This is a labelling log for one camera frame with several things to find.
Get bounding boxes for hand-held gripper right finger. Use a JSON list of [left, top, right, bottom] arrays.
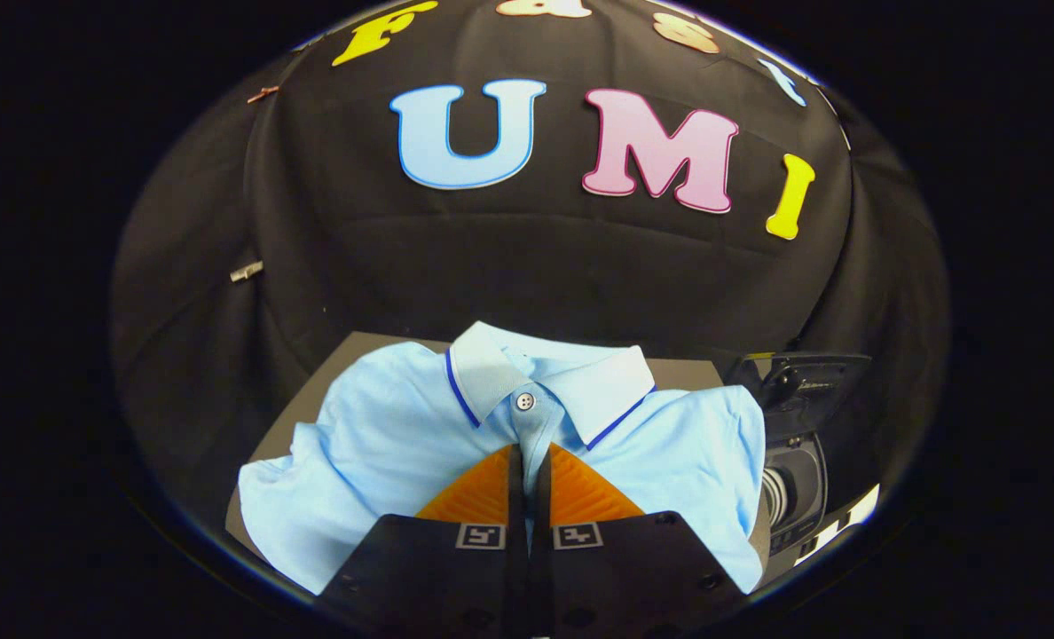
[[528, 443, 747, 639]]

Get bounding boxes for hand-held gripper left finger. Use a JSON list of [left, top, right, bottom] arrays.
[[317, 443, 529, 639]]

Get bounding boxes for light blue polo shirt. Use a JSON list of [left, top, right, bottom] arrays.
[[238, 320, 767, 596]]

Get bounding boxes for dark glass washing machine lid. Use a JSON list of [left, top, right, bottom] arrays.
[[727, 352, 874, 440]]

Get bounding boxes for grey cabinet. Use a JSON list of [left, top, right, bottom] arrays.
[[224, 331, 772, 578]]

